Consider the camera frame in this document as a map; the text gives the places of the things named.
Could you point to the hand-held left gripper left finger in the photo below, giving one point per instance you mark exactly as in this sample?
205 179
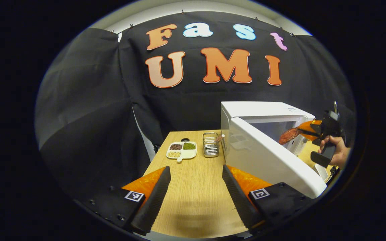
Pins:
154 201

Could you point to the white rectangular ribbed tray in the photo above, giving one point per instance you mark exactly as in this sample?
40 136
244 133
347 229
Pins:
323 172

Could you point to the white divided dish of beans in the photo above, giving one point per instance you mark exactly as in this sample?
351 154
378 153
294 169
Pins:
181 150

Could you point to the white microwave oven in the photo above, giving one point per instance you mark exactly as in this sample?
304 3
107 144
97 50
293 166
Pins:
263 157

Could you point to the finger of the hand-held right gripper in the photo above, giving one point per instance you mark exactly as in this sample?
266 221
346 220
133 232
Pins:
308 125
312 138

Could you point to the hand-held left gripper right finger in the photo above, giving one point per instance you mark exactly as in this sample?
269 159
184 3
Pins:
238 201

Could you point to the brown meat slice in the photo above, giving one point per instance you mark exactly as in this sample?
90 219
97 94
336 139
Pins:
288 135

